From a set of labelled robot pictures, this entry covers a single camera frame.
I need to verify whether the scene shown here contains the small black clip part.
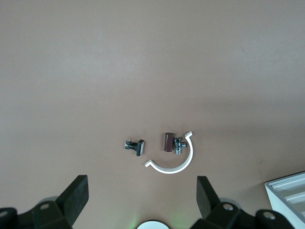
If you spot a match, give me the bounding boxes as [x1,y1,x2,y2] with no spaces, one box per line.
[124,139,146,157]

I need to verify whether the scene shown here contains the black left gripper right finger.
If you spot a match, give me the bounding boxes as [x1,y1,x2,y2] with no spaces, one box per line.
[190,176,294,229]

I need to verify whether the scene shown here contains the small black brown component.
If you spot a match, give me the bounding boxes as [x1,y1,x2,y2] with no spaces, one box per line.
[163,131,188,156]

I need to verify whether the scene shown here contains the white drawer cabinet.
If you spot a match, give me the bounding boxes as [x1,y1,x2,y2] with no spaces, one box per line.
[264,171,305,229]

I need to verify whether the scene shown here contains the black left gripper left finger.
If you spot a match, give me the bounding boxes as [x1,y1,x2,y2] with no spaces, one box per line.
[0,175,90,229]

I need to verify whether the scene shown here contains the white curved pipe clamp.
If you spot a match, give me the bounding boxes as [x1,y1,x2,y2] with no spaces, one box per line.
[144,130,194,175]

